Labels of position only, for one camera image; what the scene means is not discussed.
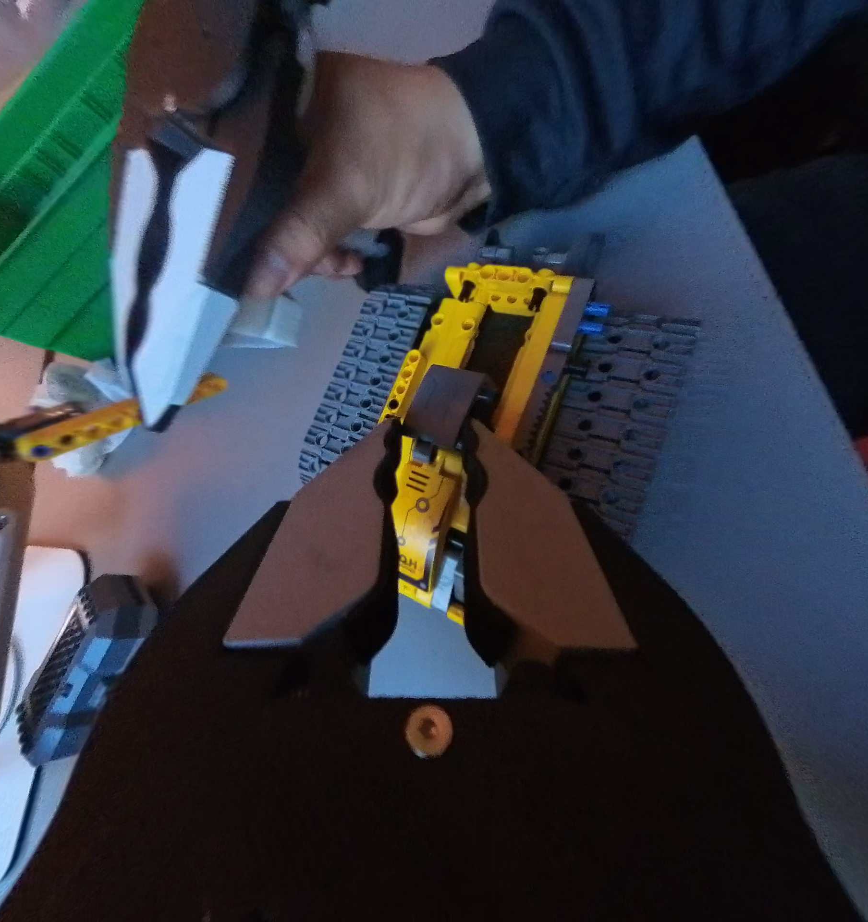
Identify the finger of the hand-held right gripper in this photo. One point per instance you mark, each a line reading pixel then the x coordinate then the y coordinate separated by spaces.
pixel 189 288
pixel 127 252

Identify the person's right hand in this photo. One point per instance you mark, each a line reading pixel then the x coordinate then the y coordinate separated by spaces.
pixel 376 144

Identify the white crumpled tissue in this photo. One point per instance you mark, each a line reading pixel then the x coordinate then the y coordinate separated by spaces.
pixel 81 389

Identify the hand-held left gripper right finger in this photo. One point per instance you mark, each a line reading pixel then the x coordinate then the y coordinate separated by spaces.
pixel 549 569

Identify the grey desk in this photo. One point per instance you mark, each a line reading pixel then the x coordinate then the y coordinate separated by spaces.
pixel 729 576

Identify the yellow toy tracked robot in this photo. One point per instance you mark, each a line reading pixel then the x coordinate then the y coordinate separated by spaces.
pixel 621 403

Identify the grey brick battery block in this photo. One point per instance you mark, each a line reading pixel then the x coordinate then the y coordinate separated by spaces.
pixel 95 648

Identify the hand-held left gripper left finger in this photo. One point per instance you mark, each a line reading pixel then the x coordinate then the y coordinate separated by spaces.
pixel 311 569

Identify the green plastic bin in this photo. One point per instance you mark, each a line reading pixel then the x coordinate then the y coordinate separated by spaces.
pixel 37 216

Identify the person's right forearm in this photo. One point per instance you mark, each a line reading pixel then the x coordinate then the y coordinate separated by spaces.
pixel 657 72

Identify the long yellow toy beam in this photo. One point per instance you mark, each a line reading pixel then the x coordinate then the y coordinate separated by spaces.
pixel 88 425

